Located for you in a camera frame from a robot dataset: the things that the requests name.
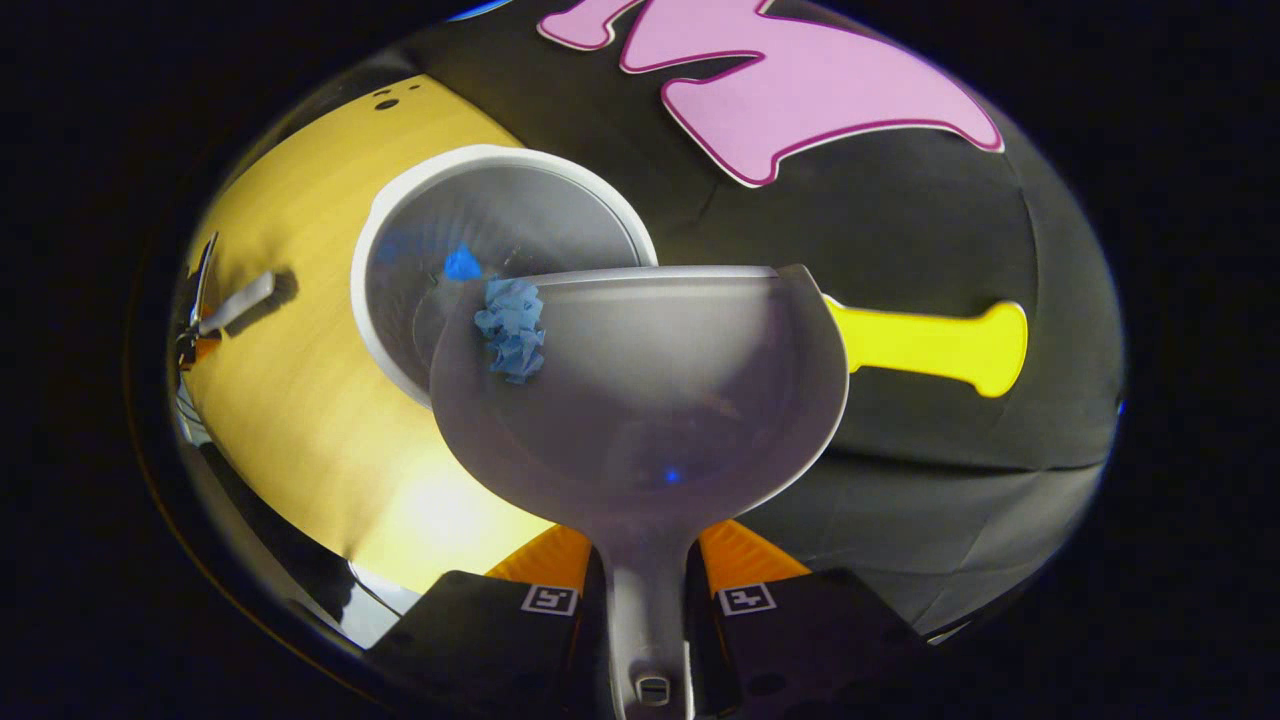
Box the grey dustpan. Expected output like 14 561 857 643
427 262 852 720

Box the yellow wooden desktop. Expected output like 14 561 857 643
184 71 601 597

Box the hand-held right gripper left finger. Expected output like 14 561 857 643
369 524 612 720

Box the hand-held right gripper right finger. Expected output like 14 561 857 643
689 519 927 720

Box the small grey broom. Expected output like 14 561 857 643
198 269 278 338

